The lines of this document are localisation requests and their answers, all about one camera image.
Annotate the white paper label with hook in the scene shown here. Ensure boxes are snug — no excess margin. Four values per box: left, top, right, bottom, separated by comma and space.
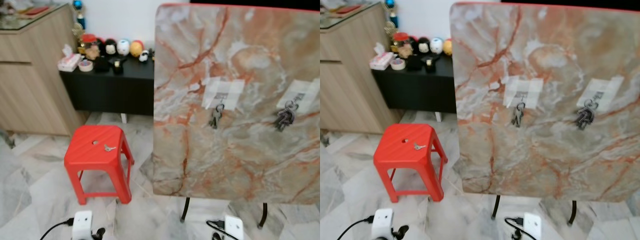
276, 78, 321, 115
503, 76, 546, 110
575, 74, 625, 114
202, 77, 246, 110

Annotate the red plastic stool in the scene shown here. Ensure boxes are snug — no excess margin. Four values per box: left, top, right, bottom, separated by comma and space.
64, 125, 135, 206
373, 123, 448, 203

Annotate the small hanging key bunch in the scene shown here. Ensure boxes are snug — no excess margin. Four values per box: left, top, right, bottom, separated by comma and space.
208, 103, 225, 130
510, 102, 526, 129

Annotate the large dark hanging key bunch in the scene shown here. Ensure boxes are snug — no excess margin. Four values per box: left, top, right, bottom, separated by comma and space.
574, 98, 600, 131
273, 99, 300, 133

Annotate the black low cabinet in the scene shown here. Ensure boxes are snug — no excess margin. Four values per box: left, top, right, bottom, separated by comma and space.
370, 51, 457, 115
59, 52, 155, 117

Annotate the light wooden cabinet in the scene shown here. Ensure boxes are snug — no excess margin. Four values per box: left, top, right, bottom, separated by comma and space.
320, 2, 401, 136
0, 3, 90, 137

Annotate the black pouch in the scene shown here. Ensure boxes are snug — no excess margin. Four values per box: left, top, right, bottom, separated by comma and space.
93, 55, 112, 72
405, 53, 425, 71

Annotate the pink white tissue box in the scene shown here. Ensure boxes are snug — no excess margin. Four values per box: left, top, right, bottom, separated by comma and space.
368, 42, 396, 71
57, 44, 84, 72

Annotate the red hat figurine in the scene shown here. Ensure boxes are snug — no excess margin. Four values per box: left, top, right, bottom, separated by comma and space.
392, 31, 412, 59
79, 33, 100, 60

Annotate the gold trophy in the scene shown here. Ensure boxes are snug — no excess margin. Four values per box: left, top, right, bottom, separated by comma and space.
71, 22, 86, 54
383, 20, 399, 51

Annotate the blue ball ornament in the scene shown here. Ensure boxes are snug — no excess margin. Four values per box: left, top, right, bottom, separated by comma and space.
384, 0, 400, 29
72, 0, 87, 30

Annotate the red flat packet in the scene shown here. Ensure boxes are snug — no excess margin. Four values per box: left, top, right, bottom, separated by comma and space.
335, 3, 362, 15
23, 5, 51, 16

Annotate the black television screen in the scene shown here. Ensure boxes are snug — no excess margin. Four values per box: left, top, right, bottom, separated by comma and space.
500, 0, 640, 10
189, 0, 321, 11

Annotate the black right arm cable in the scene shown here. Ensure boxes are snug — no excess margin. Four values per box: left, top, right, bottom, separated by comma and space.
503, 216, 525, 240
206, 219, 226, 240

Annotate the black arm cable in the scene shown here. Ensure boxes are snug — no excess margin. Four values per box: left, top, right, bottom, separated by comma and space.
39, 218, 75, 240
206, 219, 226, 240
503, 216, 525, 240
335, 215, 375, 240

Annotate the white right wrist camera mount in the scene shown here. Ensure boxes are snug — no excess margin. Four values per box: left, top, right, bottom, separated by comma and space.
223, 214, 245, 240
522, 212, 543, 240

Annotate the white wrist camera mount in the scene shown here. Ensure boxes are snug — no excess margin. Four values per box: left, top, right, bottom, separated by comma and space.
370, 208, 395, 240
522, 212, 543, 240
71, 210, 95, 240
223, 214, 245, 240

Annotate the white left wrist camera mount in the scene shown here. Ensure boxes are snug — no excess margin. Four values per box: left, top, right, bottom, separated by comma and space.
71, 210, 95, 240
370, 208, 395, 240

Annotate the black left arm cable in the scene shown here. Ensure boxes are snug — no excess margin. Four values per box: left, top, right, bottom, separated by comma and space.
39, 218, 75, 240
335, 215, 375, 240

